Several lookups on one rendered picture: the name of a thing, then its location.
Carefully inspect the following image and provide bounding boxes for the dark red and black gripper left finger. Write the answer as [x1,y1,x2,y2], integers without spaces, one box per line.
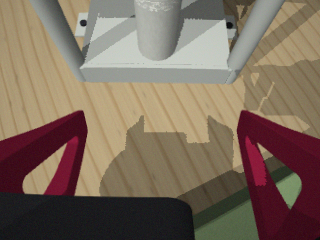
[0,110,88,196]

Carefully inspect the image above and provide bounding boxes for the grey shelving unit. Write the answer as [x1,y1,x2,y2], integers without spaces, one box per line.
[29,0,285,84]

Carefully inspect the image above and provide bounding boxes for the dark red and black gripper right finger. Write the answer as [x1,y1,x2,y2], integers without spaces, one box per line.
[237,110,320,240]

